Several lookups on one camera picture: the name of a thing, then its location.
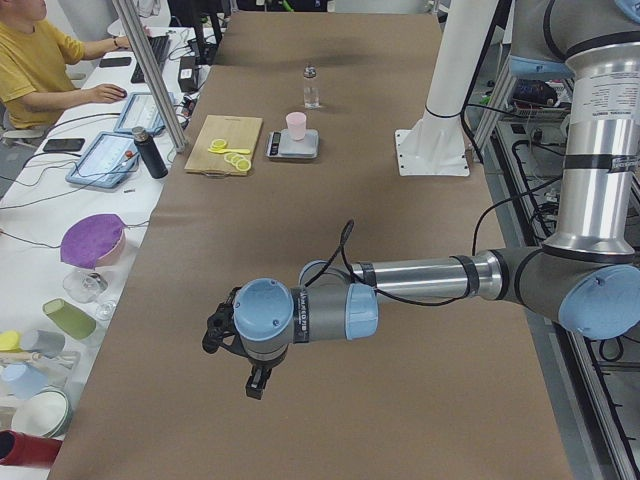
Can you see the person in yellow shirt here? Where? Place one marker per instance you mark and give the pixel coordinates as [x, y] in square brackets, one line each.
[35, 87]

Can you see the black smartphone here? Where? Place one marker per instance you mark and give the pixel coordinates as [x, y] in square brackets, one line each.
[62, 145]

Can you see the far teach pendant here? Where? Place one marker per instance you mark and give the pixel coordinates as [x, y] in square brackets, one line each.
[140, 110]

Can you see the wine glass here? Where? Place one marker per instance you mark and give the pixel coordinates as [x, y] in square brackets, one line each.
[85, 286]

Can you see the red cylinder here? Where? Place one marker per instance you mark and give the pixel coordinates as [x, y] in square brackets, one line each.
[20, 449]

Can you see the white bowl green rim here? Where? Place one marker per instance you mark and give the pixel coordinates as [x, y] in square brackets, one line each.
[47, 414]

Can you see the purple cloth on bowl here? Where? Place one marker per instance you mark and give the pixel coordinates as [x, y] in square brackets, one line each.
[95, 241]

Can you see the yellow cup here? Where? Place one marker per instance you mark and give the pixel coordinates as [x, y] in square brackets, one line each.
[10, 341]

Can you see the person's hand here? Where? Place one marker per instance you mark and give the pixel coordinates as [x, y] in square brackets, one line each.
[102, 94]

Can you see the lemon slice pair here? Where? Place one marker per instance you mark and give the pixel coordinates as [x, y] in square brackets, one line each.
[218, 144]

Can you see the wooden cutting board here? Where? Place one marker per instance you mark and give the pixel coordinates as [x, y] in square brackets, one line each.
[238, 131]

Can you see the near teach pendant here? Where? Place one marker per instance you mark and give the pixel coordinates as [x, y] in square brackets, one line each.
[109, 159]

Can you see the light blue cup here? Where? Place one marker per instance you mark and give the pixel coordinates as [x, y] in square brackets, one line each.
[24, 380]

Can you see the yellow plastic knife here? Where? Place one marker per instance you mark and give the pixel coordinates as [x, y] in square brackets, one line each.
[229, 150]

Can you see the black water bottle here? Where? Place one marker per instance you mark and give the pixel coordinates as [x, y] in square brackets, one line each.
[149, 152]

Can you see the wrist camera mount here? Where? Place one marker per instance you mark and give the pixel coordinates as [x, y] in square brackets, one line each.
[220, 320]

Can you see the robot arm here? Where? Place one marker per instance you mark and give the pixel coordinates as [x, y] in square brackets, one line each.
[581, 277]

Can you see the teach pendant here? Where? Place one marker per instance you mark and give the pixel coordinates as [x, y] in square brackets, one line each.
[109, 159]
[140, 110]

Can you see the silver kitchen scale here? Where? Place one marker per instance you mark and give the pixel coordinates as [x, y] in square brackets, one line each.
[280, 145]

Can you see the white camera pillar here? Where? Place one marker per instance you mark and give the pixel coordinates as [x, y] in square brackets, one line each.
[435, 146]

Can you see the black power box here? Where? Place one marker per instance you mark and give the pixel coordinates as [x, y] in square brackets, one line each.
[188, 74]

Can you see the aluminium frame post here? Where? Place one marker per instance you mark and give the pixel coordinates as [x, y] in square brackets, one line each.
[143, 52]

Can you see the glass sauce bottle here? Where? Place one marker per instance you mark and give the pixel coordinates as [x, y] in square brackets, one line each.
[311, 94]

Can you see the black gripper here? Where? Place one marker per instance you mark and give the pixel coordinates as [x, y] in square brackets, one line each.
[257, 369]

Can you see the grey cup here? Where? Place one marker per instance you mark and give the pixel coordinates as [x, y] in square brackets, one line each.
[47, 343]

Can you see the pink plastic cup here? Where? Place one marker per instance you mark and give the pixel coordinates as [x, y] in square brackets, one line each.
[296, 125]

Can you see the green cup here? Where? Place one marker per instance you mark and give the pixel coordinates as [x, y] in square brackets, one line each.
[70, 319]

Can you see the lemon slice near handle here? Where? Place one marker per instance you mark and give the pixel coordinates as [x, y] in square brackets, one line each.
[243, 165]

